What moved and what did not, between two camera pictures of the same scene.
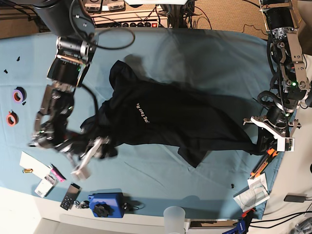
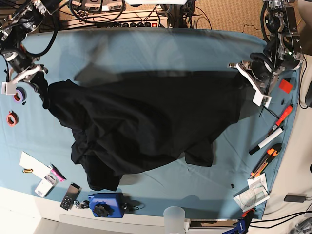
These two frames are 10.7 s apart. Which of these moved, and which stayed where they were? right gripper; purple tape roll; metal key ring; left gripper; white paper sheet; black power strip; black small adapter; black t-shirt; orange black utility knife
Moved: left gripper; right gripper; black t-shirt
Stayed: purple tape roll; white paper sheet; metal key ring; black power strip; orange black utility knife; black small adapter
